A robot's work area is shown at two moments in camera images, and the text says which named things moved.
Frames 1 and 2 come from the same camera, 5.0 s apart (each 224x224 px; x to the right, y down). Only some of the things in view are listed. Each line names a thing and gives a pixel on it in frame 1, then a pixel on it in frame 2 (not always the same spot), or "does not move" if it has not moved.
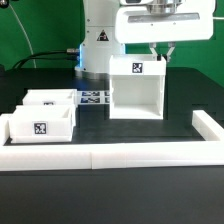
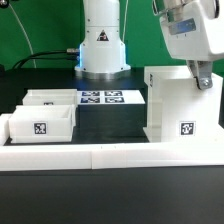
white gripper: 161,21 to 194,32
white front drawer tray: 36,124 does not move
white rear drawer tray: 51,97 does not move
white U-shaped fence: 206,152 does not move
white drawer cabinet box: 137,87 to 178,111
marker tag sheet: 93,97 does not move
